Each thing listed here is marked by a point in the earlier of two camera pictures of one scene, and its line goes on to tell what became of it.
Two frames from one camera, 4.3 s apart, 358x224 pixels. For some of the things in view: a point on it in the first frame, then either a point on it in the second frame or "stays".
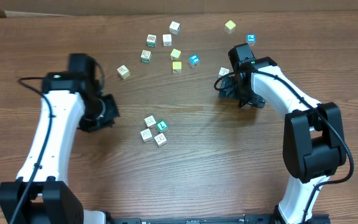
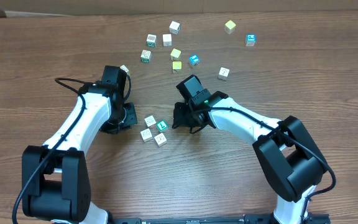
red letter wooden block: [150, 121] stays
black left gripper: [111, 112] to [130, 113]
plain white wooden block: [160, 139] stays
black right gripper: [232, 88] to [181, 116]
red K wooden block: [146, 135] stays
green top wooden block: [162, 126] stays
